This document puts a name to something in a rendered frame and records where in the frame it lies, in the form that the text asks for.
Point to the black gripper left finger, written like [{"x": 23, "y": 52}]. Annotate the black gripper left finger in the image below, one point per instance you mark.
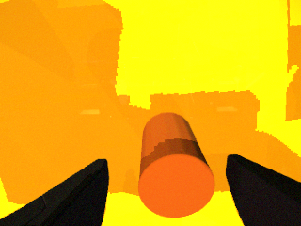
[{"x": 78, "y": 201}]

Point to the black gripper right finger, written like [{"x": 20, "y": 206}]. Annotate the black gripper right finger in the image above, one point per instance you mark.
[{"x": 262, "y": 196}]

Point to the orange cylinder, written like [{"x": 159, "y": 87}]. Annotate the orange cylinder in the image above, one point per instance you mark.
[{"x": 175, "y": 179}]

